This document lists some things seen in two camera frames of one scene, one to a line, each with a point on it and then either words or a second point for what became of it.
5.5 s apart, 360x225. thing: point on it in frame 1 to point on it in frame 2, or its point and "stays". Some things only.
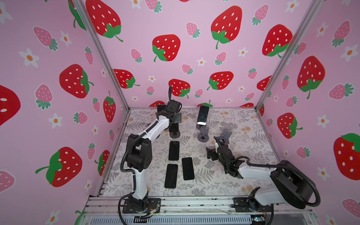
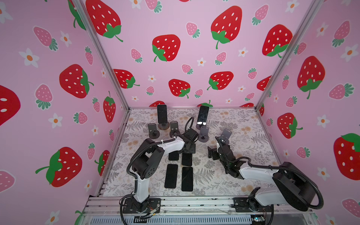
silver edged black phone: x=188 y=168 to x=187 y=179
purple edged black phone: x=171 y=176 stays
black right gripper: x=213 y=151 stays
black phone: x=178 y=118 to x=187 y=159
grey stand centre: x=203 y=136 stays
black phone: x=174 y=150 stays
